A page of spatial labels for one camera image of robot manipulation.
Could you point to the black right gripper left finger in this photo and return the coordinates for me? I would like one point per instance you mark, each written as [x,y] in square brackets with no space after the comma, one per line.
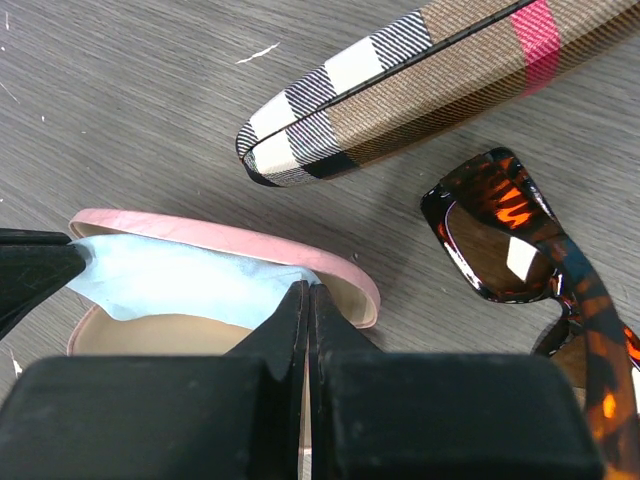
[234,416]

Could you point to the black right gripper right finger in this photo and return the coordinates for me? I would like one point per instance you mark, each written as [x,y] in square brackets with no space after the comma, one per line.
[378,415]

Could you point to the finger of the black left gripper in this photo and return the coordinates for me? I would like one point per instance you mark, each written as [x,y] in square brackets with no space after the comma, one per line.
[34,266]

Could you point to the pink glasses case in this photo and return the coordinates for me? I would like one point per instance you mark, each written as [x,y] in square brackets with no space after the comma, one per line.
[353,291]

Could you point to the light blue cloth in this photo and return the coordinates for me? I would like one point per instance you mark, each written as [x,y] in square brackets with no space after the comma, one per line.
[131,276]

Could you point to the tortoiseshell brown sunglasses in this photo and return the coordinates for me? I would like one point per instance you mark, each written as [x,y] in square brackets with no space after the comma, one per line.
[498,229]

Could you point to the brown striped glasses case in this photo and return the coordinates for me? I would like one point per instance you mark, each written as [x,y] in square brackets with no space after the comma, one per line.
[423,74]

